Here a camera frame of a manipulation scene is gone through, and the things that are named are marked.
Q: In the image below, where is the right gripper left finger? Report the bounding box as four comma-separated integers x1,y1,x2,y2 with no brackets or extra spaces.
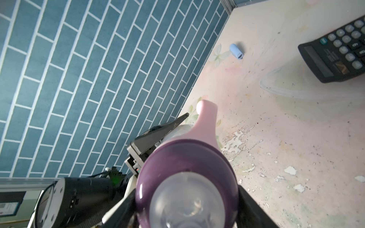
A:
102,189,136,228

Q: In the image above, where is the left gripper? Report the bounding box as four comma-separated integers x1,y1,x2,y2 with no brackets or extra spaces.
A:
125,113,189,176

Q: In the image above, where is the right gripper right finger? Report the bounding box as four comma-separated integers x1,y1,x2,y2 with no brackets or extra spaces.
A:
236,185,278,228

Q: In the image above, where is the purple collar with nipple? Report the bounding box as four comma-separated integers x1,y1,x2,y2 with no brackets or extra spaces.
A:
136,139,239,228

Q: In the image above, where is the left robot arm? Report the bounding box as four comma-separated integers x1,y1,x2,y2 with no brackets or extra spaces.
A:
29,113,189,228

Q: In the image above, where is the small blue eraser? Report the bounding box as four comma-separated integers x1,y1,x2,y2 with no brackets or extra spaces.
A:
230,44,244,60

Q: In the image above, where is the black calculator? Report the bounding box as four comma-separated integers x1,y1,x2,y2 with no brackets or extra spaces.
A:
298,16,365,83

